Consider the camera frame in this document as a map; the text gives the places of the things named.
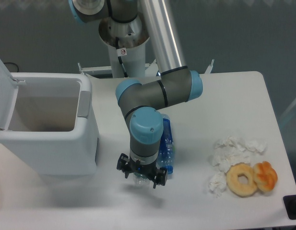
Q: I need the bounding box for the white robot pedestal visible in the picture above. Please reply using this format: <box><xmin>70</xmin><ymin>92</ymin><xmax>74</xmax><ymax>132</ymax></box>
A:
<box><xmin>99</xmin><ymin>15</ymin><xmax>149</xmax><ymax>78</ymax></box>

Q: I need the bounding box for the orange glazed twisted bread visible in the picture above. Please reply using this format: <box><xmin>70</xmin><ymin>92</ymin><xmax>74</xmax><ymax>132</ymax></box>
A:
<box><xmin>253</xmin><ymin>161</ymin><xmax>278</xmax><ymax>192</ymax></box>

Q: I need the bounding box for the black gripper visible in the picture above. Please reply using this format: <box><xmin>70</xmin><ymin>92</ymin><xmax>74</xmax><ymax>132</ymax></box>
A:
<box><xmin>117</xmin><ymin>153</ymin><xmax>167</xmax><ymax>189</ymax></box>

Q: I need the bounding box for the white table bracket right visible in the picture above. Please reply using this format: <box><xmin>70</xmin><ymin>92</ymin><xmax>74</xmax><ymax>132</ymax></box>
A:
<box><xmin>205</xmin><ymin>59</ymin><xmax>214</xmax><ymax>74</ymax></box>

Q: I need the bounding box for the blue plastic bottle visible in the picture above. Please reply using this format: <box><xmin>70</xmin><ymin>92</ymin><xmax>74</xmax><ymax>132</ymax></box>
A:
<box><xmin>157</xmin><ymin>114</ymin><xmax>175</xmax><ymax>178</ymax></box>

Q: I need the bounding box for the plain ring donut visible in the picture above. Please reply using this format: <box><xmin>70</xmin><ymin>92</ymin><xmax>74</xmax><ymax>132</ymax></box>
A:
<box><xmin>226</xmin><ymin>163</ymin><xmax>258</xmax><ymax>197</ymax></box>

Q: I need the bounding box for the black cable on pedestal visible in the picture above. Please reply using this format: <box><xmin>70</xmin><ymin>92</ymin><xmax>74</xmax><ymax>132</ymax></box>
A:
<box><xmin>115</xmin><ymin>36</ymin><xmax>129</xmax><ymax>78</ymax></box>

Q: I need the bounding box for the clear bottle green label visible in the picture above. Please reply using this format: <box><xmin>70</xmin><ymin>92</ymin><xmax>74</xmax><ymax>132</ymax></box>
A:
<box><xmin>133</xmin><ymin>173</ymin><xmax>150</xmax><ymax>187</ymax></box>

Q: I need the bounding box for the crumpled white tissue large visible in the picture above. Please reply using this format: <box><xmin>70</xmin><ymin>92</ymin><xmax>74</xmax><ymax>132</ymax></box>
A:
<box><xmin>210</xmin><ymin>136</ymin><xmax>268</xmax><ymax>173</ymax></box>

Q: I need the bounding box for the crumpled white tissue small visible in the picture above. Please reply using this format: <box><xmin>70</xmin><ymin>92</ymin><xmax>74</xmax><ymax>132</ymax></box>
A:
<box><xmin>208</xmin><ymin>172</ymin><xmax>227</xmax><ymax>197</ymax></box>

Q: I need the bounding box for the white base frame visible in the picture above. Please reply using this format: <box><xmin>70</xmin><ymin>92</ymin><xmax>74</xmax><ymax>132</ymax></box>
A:
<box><xmin>77</xmin><ymin>62</ymin><xmax>160</xmax><ymax>79</ymax></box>

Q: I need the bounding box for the black device at edge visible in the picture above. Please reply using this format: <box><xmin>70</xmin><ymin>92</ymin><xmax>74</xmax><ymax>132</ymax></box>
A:
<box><xmin>283</xmin><ymin>195</ymin><xmax>296</xmax><ymax>220</ymax></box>

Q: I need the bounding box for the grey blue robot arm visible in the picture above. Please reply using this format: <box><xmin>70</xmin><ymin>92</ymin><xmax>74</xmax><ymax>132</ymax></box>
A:
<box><xmin>69</xmin><ymin>0</ymin><xmax>203</xmax><ymax>185</ymax></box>

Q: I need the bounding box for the white trash bin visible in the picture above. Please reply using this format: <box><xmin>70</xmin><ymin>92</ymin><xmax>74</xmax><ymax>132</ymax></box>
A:
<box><xmin>0</xmin><ymin>73</ymin><xmax>99</xmax><ymax>175</ymax></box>

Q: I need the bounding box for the white bin lid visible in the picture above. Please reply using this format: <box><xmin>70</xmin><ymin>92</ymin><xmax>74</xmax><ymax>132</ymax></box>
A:
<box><xmin>0</xmin><ymin>59</ymin><xmax>18</xmax><ymax>131</ymax></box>

